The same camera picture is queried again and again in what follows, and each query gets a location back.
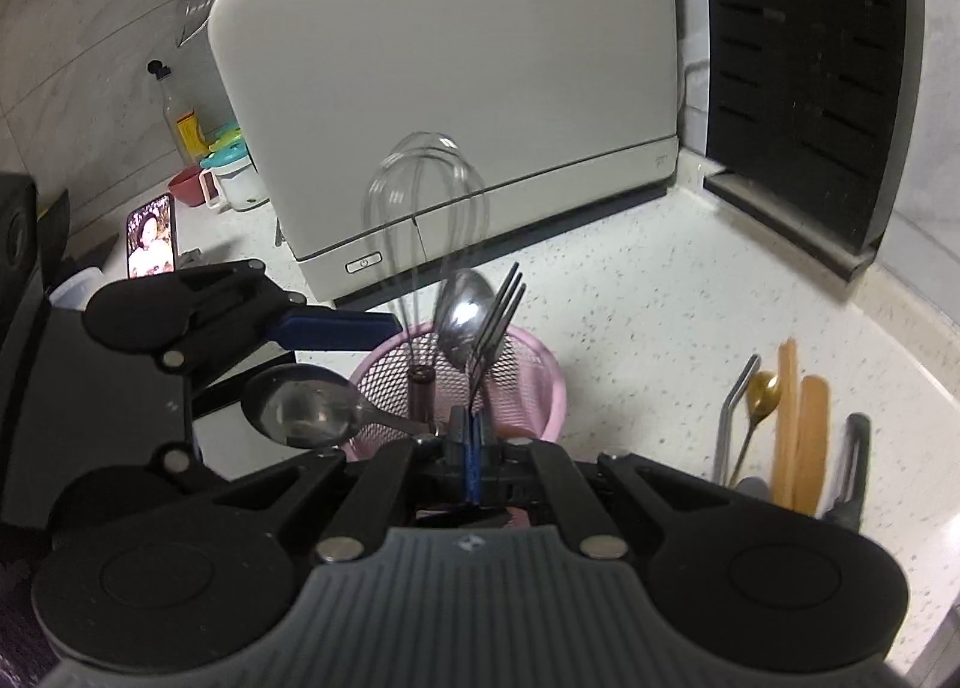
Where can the black box appliance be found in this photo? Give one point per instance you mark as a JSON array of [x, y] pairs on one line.
[[22, 238]]

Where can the pink plastic cup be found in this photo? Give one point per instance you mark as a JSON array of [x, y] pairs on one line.
[[187, 187]]

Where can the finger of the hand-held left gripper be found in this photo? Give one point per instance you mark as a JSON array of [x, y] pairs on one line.
[[187, 467], [337, 332]]

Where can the black knife block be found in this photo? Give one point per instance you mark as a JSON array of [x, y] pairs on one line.
[[810, 58]]

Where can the black cooktop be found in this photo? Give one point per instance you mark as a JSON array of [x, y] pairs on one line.
[[45, 395]]

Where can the white bowl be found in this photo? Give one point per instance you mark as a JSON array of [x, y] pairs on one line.
[[75, 290]]

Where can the small wooden spatula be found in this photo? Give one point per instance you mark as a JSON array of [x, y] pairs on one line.
[[814, 440]]

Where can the steel spoon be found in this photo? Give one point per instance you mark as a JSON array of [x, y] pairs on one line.
[[463, 320]]

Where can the white condiment jar teal lid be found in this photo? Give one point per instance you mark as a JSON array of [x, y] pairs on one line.
[[244, 186]]

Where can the smartphone with lit screen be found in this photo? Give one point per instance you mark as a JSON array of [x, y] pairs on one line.
[[152, 238]]

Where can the purple fuzzy clothing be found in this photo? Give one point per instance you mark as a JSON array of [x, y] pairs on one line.
[[19, 620]]

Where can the gold spoon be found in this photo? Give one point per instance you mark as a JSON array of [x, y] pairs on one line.
[[763, 395]]

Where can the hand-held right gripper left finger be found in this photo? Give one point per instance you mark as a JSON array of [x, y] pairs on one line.
[[459, 467]]

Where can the steel fork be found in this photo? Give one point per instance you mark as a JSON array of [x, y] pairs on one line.
[[496, 317]]

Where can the clear bottle yellow label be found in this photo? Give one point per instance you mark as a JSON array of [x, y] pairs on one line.
[[180, 126]]

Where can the white countertop sterilizer appliance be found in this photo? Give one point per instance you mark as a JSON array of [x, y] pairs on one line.
[[450, 58]]

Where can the steel tongs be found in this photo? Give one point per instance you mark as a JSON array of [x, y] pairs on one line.
[[721, 440]]

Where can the pink mesh utensil cup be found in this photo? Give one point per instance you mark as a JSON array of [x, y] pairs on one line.
[[541, 388]]

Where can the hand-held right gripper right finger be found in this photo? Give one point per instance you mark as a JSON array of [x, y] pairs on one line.
[[487, 467]]

